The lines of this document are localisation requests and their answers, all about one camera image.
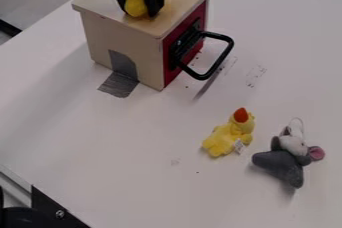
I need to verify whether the yellow plush chick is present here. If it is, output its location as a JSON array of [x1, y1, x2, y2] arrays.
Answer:
[[200, 106, 258, 158]]

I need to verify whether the grey plush mouse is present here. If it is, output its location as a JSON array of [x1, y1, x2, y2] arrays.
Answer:
[[251, 117, 326, 189]]

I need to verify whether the grey tape strip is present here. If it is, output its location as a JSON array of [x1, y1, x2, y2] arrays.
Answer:
[[96, 49, 142, 99]]

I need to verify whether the cabinet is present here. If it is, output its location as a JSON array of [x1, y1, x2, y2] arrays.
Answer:
[[70, 0, 217, 92]]

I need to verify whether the drawer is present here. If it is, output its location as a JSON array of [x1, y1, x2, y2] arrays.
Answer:
[[161, 0, 236, 89]]

